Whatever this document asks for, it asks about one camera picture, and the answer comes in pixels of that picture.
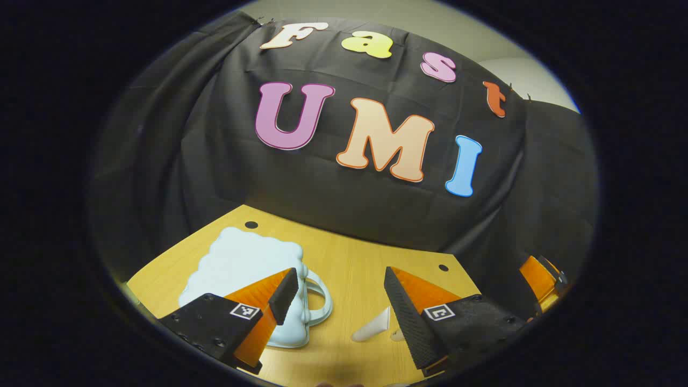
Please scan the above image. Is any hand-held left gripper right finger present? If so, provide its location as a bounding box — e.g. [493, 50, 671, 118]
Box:
[383, 266, 527, 377]

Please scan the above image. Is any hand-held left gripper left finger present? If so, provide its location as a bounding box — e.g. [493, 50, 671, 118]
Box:
[157, 267, 299, 375]

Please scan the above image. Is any white squeeze tube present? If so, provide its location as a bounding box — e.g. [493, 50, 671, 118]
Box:
[352, 306, 391, 343]

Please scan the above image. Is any light blue cloud-shaped suitcase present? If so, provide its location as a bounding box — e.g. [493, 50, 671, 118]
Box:
[178, 227, 334, 349]

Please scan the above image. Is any black backdrop cloth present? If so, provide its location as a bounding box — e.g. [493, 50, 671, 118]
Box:
[89, 11, 600, 323]

